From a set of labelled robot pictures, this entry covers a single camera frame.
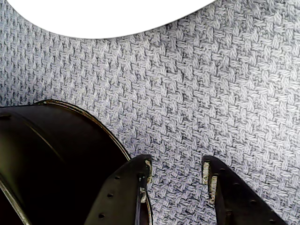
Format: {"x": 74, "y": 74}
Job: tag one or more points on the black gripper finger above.
{"x": 234, "y": 201}
{"x": 122, "y": 194}

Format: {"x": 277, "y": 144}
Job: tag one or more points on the white round plate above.
{"x": 105, "y": 14}

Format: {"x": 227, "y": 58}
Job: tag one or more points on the black metal bucket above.
{"x": 47, "y": 152}

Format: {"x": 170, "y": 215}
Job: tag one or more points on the blue woven tablecloth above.
{"x": 187, "y": 93}

